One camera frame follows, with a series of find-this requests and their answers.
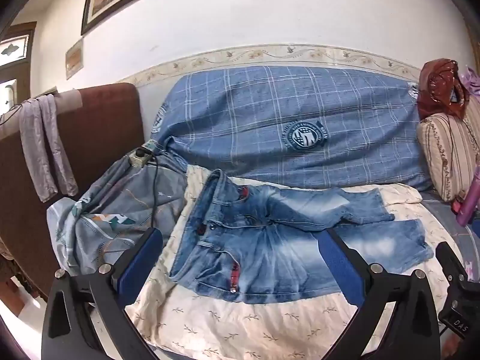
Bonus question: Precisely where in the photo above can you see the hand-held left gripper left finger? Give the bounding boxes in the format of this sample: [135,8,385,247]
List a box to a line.
[41,227,164,360]

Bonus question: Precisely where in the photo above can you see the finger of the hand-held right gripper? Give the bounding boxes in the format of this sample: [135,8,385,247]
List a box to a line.
[435,242,469,293]

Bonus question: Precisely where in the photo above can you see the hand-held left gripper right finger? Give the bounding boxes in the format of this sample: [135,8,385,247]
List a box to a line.
[318,228,441,360]

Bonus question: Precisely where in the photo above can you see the blue denim pants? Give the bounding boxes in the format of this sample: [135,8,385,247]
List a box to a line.
[169,169,436,304]

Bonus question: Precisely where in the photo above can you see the blue patterned bedsheet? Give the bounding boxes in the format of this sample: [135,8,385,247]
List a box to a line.
[422,189,480,282]

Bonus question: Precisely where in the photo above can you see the grey patterned sheet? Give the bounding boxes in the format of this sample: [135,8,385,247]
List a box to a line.
[47,146,188,276]

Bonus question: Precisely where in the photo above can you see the purple bottle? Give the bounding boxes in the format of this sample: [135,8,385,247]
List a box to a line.
[455,169,480,227]

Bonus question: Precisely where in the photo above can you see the white power strip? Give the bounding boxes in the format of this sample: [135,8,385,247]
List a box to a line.
[127,139,160,167]

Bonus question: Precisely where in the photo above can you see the striped floral pillow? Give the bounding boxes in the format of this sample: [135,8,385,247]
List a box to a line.
[416,94,480,203]

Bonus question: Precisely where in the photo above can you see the cream leaf-print blanket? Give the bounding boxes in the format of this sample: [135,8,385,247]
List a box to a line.
[125,165,462,360]

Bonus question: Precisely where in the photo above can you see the brown armchair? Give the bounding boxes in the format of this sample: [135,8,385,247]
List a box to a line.
[0,82,145,301]

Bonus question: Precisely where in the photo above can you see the grey hanging cloth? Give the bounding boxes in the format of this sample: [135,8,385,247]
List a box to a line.
[19,94,79,203]

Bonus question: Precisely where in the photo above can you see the blue plaid blanket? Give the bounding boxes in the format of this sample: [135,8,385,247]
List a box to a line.
[152,65,434,192]

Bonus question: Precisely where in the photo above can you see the beige armchair cover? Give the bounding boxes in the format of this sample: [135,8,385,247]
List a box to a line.
[0,88,83,139]

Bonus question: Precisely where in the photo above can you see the shiny red-brown bag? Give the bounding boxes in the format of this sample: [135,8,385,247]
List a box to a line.
[417,59,473,121]

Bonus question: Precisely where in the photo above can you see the purple cloth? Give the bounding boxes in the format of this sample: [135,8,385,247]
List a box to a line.
[455,65,480,98]

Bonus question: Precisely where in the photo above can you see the small framed picture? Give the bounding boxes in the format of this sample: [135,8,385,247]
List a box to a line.
[65,37,84,80]

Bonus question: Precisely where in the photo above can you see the wooden door with glass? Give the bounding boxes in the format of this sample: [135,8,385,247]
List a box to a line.
[0,22,38,124]

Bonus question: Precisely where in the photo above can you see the black cable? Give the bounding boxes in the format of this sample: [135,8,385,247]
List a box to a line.
[144,157,160,233]

